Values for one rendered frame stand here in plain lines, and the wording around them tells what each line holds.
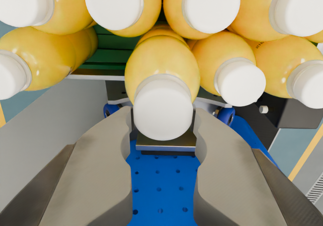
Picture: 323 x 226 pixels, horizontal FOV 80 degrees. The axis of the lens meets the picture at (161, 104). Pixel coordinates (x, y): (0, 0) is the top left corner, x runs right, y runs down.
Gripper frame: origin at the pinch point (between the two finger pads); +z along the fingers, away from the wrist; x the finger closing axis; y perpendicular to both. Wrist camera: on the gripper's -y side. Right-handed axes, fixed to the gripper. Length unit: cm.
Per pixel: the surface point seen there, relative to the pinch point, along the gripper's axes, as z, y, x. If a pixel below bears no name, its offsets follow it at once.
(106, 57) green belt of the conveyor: 24.8, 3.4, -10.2
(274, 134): 100, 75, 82
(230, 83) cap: 4.6, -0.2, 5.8
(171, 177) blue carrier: 9.1, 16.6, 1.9
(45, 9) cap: 5.7, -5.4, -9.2
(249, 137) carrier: 76, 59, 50
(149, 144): 9.8, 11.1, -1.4
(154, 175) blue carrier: 9.4, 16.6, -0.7
